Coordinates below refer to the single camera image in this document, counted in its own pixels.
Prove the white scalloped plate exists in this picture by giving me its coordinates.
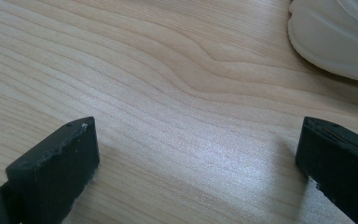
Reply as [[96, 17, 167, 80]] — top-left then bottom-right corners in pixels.
[[287, 0, 358, 85]]

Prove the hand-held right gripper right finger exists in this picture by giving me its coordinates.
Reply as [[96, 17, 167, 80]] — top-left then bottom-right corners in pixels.
[[295, 116, 358, 224]]

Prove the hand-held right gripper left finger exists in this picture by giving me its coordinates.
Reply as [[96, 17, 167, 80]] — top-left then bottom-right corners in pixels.
[[0, 116, 101, 224]]

